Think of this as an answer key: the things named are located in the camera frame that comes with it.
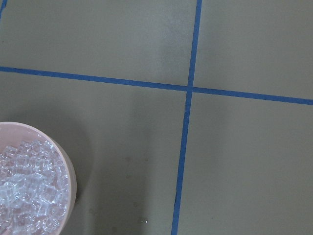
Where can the pile of ice cubes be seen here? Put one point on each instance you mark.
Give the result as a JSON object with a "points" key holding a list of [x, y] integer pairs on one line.
{"points": [[34, 187]]}

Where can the pink bowl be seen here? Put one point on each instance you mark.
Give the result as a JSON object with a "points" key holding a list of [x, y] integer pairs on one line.
{"points": [[13, 133]]}

